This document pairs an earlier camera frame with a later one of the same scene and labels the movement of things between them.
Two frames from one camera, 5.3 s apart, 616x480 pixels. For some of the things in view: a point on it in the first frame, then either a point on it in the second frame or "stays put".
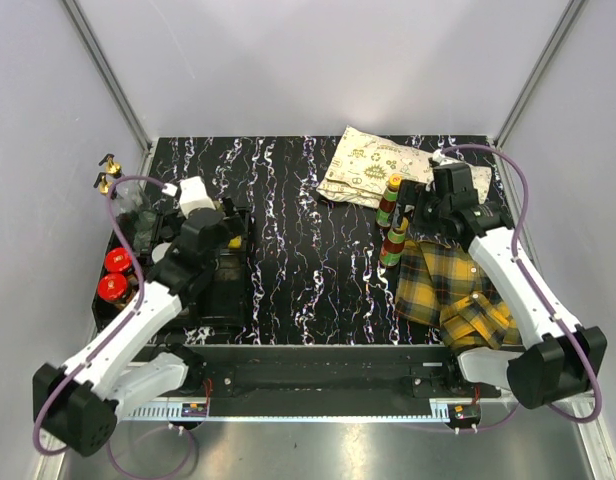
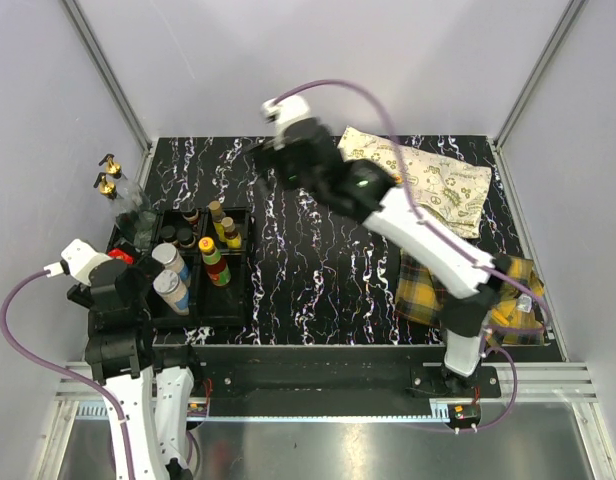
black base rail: (331, 381) stays put
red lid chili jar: (118, 260) stays put
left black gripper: (225, 231) → (83, 293)
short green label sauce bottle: (392, 251) → (216, 266)
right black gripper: (415, 193) → (270, 154)
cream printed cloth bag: (363, 162) stays put
